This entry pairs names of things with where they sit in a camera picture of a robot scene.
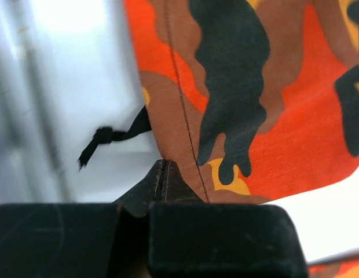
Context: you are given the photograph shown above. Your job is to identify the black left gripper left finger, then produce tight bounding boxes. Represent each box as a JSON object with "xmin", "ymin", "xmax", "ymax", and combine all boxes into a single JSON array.
[{"xmin": 0, "ymin": 160, "xmax": 167, "ymax": 277}]

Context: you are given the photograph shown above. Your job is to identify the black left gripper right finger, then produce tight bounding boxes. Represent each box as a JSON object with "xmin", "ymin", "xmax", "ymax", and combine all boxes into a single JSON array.
[{"xmin": 147, "ymin": 160, "xmax": 308, "ymax": 277}]

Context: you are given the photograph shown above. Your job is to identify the orange camouflage trousers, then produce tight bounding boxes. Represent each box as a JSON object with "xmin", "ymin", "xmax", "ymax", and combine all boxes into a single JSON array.
[{"xmin": 78, "ymin": 0, "xmax": 359, "ymax": 278}]

